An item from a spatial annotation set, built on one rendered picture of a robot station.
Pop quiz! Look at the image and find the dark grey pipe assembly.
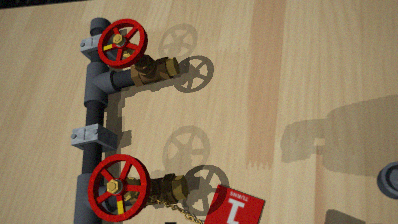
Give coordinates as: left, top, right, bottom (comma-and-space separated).
71, 17, 189, 224

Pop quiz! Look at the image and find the red square tag on chain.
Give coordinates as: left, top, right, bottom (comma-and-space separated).
149, 184, 265, 224

